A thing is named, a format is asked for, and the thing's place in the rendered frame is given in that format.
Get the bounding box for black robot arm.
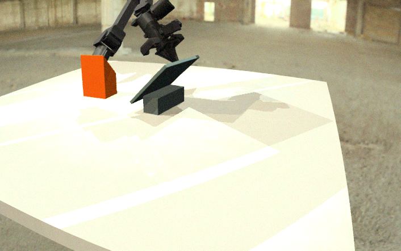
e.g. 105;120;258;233
92;0;182;61

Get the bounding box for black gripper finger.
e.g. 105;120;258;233
155;42;178;62
170;41;179;61

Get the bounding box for grey-green switch panel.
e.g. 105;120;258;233
130;55;199;115

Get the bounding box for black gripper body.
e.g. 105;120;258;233
140;22;184;56

